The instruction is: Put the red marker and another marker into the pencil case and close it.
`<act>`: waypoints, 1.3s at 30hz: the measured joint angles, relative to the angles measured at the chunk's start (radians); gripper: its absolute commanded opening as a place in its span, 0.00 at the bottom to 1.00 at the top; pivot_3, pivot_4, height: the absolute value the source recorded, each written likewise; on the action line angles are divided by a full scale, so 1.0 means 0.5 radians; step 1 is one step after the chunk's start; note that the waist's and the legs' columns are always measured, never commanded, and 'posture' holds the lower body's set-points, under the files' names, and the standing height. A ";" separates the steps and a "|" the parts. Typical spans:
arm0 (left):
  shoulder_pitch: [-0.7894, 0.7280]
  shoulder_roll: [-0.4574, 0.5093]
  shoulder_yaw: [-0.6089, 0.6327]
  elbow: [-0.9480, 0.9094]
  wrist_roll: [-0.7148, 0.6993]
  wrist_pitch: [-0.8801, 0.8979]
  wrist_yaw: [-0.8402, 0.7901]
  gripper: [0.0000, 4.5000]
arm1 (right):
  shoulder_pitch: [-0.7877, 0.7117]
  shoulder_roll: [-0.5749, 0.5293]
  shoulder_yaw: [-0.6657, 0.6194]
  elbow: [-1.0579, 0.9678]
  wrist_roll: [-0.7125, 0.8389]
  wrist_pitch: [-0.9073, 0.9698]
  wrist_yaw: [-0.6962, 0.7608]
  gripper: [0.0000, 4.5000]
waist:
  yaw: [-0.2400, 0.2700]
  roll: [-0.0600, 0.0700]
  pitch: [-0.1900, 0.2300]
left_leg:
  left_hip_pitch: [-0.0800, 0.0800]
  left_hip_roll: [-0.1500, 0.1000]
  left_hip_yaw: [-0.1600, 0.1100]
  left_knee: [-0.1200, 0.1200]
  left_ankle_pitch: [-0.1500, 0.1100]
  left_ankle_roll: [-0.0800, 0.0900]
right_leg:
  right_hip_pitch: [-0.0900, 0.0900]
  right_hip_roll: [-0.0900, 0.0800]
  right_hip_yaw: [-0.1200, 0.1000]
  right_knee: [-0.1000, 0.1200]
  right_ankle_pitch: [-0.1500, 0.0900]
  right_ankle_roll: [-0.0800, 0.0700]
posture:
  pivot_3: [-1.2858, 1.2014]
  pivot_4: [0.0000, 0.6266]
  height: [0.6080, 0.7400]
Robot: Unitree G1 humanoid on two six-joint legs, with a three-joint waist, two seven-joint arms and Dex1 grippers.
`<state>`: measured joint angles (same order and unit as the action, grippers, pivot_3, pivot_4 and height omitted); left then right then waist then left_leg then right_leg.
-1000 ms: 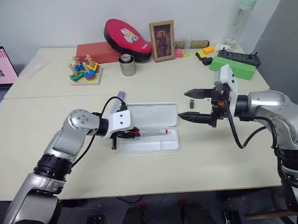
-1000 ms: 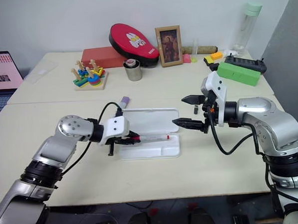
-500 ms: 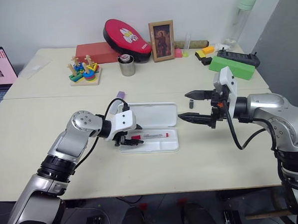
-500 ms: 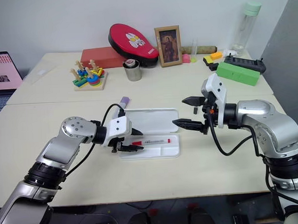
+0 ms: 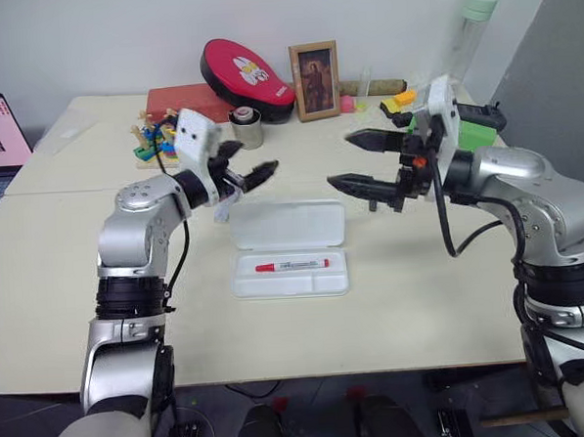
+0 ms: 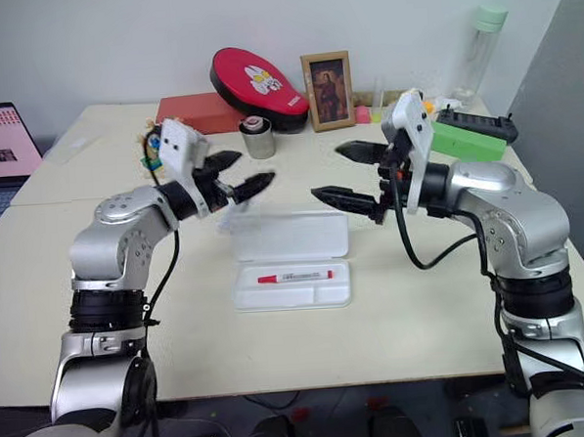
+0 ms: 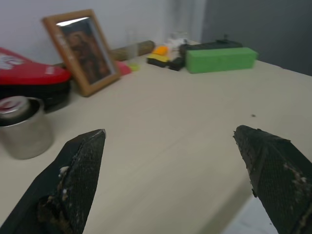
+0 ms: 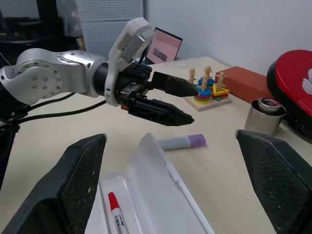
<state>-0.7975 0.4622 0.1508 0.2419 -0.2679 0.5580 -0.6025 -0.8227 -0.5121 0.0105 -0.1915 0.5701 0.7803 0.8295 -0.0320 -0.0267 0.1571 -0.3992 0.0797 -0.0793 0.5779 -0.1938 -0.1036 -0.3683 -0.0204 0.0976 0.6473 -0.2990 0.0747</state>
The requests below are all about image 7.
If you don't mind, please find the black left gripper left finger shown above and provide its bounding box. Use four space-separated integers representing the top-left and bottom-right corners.
0 129 107 234

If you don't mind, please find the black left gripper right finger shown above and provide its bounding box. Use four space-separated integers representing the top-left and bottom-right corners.
233 125 312 234

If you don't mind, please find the red and black pencil case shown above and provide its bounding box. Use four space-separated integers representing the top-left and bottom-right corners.
0 47 73 111

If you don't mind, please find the silver metal cup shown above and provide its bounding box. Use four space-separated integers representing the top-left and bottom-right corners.
0 97 55 160

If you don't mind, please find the pink sticky note pad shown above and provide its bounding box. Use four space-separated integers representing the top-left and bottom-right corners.
115 60 134 77

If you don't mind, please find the green rectangular block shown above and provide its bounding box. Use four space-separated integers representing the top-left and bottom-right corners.
184 47 259 75

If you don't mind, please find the brown cylindrical roll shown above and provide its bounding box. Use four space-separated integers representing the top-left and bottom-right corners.
110 40 156 61

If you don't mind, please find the black rectangular device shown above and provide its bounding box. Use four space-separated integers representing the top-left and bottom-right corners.
179 39 244 58

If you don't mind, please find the small black block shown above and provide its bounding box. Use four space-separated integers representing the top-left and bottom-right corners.
167 57 185 72

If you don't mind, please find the clear glass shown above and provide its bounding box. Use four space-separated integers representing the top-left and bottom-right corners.
125 28 139 60

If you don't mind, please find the orange and black block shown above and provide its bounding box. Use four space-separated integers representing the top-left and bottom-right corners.
146 46 171 68

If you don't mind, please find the clear plastic container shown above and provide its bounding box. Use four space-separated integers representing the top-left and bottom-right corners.
167 31 190 51

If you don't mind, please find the wooden picture frame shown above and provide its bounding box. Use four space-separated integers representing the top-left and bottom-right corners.
41 9 121 98

